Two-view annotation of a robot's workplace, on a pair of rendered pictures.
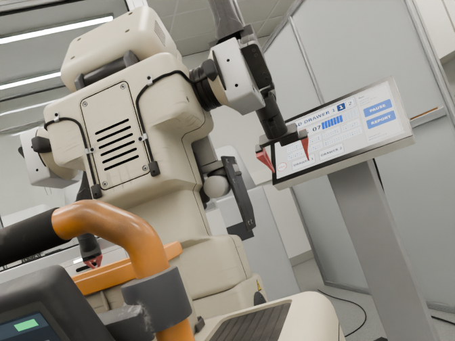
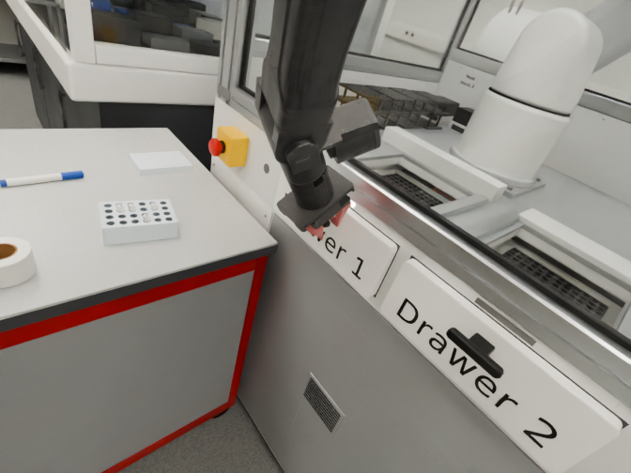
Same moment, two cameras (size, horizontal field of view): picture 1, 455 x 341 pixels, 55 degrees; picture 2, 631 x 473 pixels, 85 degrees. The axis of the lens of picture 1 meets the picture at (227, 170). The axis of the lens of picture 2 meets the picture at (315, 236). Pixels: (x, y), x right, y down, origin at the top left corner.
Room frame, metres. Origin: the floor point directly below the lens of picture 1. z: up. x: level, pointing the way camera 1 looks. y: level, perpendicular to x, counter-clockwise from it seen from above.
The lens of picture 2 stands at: (1.31, 0.16, 1.20)
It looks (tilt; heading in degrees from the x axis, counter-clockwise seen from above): 34 degrees down; 57
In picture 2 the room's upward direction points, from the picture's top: 17 degrees clockwise
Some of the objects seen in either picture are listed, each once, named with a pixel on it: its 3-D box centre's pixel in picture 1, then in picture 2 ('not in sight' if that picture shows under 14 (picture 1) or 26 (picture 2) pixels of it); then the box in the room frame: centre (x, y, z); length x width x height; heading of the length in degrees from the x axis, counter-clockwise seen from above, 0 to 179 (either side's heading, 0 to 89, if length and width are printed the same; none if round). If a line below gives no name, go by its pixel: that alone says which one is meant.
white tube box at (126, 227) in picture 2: not in sight; (139, 220); (1.31, 0.77, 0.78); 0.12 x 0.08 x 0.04; 6
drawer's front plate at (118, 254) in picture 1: (89, 275); (325, 224); (1.62, 0.61, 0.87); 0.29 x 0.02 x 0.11; 106
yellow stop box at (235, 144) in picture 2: not in sight; (230, 146); (1.51, 0.92, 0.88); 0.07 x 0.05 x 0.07; 106
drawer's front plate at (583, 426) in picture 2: not in sight; (474, 354); (1.70, 0.31, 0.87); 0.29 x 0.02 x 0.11; 106
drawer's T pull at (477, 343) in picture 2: not in sight; (478, 347); (1.68, 0.30, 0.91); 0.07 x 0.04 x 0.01; 106
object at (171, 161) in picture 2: not in sight; (161, 162); (1.37, 1.04, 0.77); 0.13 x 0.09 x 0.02; 16
